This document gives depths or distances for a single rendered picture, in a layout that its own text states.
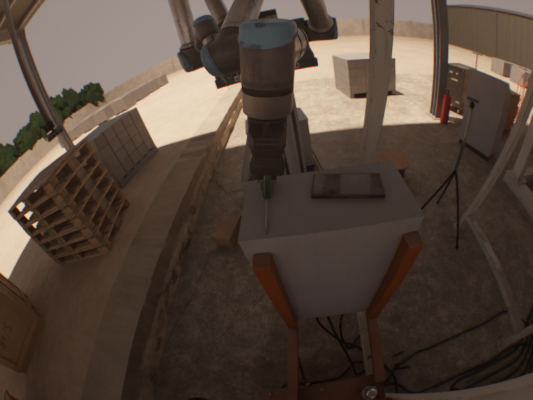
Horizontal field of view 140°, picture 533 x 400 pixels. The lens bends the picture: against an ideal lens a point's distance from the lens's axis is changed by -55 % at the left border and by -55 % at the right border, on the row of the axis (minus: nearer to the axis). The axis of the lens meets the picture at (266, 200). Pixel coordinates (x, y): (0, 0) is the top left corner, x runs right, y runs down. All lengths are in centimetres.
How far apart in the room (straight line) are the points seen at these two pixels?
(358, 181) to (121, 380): 180
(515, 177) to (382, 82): 277
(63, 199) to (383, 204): 225
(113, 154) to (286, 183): 310
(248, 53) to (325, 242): 38
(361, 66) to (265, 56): 469
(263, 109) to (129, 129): 339
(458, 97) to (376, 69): 430
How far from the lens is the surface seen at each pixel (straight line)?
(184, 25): 136
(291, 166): 200
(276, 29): 33
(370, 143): 98
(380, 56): 81
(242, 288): 185
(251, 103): 36
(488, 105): 350
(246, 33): 34
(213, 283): 197
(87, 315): 232
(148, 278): 191
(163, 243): 209
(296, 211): 48
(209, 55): 52
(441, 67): 431
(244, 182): 60
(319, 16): 125
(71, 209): 227
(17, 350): 315
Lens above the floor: 159
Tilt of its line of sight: 41 degrees down
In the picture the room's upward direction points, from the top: 17 degrees counter-clockwise
